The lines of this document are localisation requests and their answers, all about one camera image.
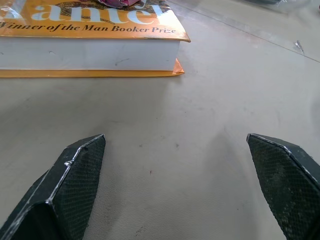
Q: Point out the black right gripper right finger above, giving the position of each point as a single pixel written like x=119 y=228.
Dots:
x=282 y=185

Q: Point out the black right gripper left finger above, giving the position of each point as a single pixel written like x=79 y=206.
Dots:
x=67 y=190

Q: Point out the orange Man Booker Prize book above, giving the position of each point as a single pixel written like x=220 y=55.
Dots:
x=87 y=47

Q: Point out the dark object under plastic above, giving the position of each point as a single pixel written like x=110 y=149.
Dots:
x=262 y=1

